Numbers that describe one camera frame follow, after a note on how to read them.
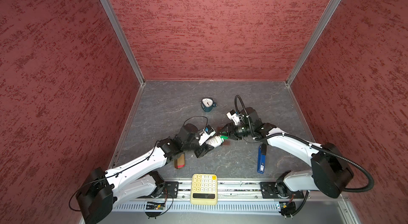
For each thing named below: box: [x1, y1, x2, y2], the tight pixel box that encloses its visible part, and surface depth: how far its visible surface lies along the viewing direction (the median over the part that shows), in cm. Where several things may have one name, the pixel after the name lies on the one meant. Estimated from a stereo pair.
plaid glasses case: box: [174, 152, 186, 170], surface depth 81 cm
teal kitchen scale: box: [200, 97, 218, 113], surface depth 105 cm
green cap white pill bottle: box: [205, 134, 229, 149], surface depth 79 cm
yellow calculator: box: [190, 173, 218, 206], surface depth 74 cm
